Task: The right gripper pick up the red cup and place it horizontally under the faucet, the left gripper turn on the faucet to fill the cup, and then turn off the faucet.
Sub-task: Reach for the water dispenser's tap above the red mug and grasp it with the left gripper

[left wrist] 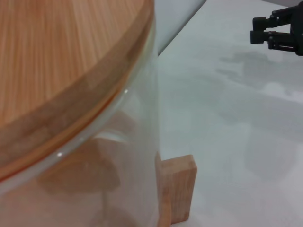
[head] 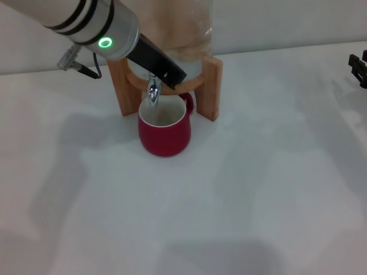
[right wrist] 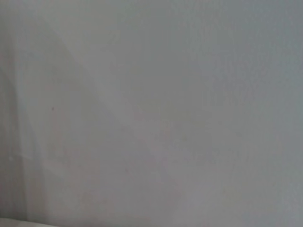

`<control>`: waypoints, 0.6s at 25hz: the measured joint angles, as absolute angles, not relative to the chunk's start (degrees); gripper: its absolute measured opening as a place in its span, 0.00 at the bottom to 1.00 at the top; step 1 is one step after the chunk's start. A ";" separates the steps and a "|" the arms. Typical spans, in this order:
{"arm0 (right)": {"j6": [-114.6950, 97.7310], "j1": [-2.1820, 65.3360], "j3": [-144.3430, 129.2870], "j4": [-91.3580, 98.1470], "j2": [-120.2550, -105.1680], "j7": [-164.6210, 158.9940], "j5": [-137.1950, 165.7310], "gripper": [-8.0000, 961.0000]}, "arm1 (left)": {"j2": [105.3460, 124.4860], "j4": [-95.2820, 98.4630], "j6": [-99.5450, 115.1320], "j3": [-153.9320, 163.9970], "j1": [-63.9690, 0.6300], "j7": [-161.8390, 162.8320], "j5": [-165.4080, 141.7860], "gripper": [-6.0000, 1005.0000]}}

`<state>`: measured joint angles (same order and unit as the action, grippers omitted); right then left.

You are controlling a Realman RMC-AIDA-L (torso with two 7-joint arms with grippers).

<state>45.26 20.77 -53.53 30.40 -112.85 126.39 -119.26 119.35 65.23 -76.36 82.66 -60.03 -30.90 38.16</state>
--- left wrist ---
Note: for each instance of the wooden dispenser stand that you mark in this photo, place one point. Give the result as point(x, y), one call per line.
point(182, 189)

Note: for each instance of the glass water dispenser jar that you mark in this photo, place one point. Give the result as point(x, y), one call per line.
point(132, 142)

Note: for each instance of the wooden jar lid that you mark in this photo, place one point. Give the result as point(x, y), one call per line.
point(59, 59)

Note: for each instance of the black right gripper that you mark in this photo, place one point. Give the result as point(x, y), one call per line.
point(297, 28)

